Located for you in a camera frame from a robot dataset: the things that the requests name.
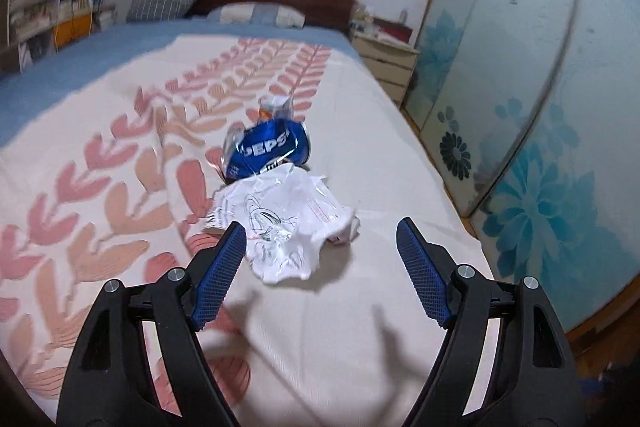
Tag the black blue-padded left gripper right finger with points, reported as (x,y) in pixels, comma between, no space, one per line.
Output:
(504,361)

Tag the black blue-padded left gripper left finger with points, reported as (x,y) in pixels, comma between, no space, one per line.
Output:
(137,360)

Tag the white pink leaf-print bedspread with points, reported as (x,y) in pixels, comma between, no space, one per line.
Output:
(120,160)

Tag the large crumpled white paper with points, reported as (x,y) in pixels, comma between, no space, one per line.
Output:
(288,215)

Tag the floral glass sliding wardrobe door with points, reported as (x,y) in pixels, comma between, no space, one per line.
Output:
(530,112)

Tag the blue crushed Pepsi wrapper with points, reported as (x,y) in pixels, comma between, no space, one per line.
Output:
(276,138)

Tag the blue bed sheet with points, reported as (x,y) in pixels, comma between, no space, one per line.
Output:
(25,96)

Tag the light wooden nightstand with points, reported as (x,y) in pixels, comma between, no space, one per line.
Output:
(391,63)

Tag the white blue flat pillow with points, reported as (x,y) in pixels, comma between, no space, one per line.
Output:
(258,13)

